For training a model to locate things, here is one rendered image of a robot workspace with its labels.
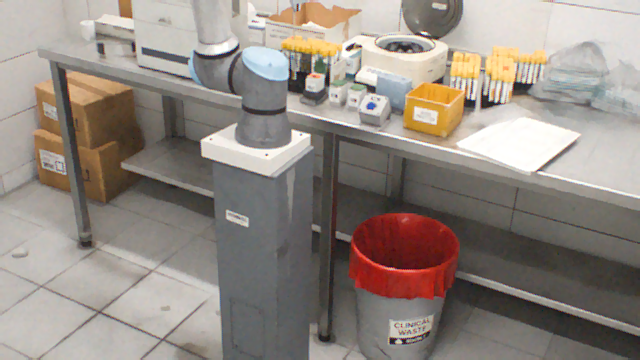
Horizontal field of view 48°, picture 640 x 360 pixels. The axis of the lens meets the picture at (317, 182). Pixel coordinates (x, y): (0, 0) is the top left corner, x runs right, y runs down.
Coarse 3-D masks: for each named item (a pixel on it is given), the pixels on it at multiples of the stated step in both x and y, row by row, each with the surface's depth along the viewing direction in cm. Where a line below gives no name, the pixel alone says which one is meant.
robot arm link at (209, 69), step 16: (192, 0) 171; (208, 0) 170; (224, 0) 174; (208, 16) 173; (224, 16) 175; (208, 32) 175; (224, 32) 177; (192, 48) 185; (208, 48) 178; (224, 48) 178; (240, 48) 183; (192, 64) 184; (208, 64) 180; (224, 64) 179; (208, 80) 183; (224, 80) 180
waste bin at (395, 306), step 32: (384, 224) 245; (416, 224) 246; (352, 256) 230; (384, 256) 249; (416, 256) 248; (448, 256) 233; (384, 288) 222; (416, 288) 221; (384, 320) 231; (416, 320) 230; (384, 352) 238; (416, 352) 239
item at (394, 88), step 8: (384, 72) 215; (384, 80) 212; (392, 80) 210; (400, 80) 210; (408, 80) 210; (376, 88) 215; (384, 88) 213; (392, 88) 212; (400, 88) 210; (408, 88) 211; (384, 96) 214; (392, 96) 213; (400, 96) 211; (392, 104) 214; (400, 104) 212; (392, 112) 213; (400, 112) 212
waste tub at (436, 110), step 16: (416, 96) 207; (432, 96) 210; (448, 96) 207; (464, 96) 204; (416, 112) 200; (432, 112) 197; (448, 112) 195; (416, 128) 202; (432, 128) 199; (448, 128) 199
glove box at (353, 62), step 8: (352, 40) 251; (360, 40) 244; (344, 48) 243; (352, 48) 249; (360, 48) 248; (344, 56) 236; (352, 56) 236; (360, 56) 238; (352, 64) 235; (360, 64) 240; (352, 72) 237
